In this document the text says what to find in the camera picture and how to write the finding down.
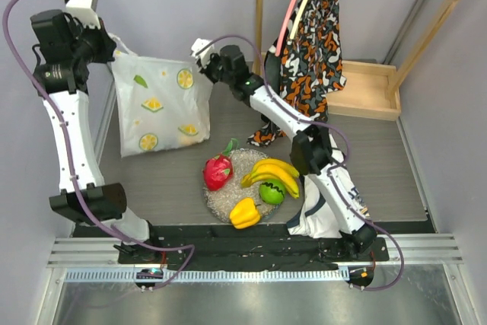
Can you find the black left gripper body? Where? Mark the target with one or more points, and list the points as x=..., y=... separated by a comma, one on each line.
x=89, y=44

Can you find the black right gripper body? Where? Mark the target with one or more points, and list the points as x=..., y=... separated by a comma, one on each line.
x=209, y=68

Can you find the white plastic bag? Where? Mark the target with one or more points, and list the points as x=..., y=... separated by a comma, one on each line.
x=158, y=101

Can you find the red fake dragon fruit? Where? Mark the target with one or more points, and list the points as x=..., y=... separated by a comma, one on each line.
x=219, y=169

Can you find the yellow fake banana bunch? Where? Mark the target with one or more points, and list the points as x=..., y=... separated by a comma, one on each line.
x=271, y=168

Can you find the green fake watermelon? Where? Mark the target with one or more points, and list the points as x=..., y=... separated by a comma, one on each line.
x=272, y=192

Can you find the yellow fake bell pepper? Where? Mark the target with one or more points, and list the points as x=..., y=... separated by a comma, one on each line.
x=245, y=214

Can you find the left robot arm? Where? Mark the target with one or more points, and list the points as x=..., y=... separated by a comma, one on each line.
x=65, y=50

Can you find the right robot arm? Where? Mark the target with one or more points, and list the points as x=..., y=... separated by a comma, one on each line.
x=315, y=155

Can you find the fake orange fruit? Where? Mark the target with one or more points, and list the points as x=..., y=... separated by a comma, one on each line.
x=185, y=140

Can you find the zebra striped garment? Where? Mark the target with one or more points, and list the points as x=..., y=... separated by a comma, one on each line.
x=273, y=68

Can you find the pink clothes hanger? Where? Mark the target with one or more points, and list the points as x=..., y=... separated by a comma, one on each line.
x=284, y=27

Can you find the camouflage patterned garment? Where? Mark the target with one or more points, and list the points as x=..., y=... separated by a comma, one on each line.
x=311, y=58

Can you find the round glass plate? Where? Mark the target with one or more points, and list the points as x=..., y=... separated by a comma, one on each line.
x=221, y=202

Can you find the wooden clothes rack base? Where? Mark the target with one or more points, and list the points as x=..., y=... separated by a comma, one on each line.
x=372, y=89

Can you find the white navy-trimmed tank top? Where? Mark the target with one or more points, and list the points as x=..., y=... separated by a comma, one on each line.
x=315, y=218

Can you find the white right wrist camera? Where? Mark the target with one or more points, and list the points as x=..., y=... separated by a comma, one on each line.
x=201, y=51

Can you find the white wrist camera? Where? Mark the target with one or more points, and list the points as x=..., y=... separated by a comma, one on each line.
x=201, y=51
x=83, y=11

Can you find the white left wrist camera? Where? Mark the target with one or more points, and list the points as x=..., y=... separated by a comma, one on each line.
x=83, y=11

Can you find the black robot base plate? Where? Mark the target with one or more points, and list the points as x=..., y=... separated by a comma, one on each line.
x=261, y=248

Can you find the white slotted cable duct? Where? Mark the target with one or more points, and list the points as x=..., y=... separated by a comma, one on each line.
x=149, y=275

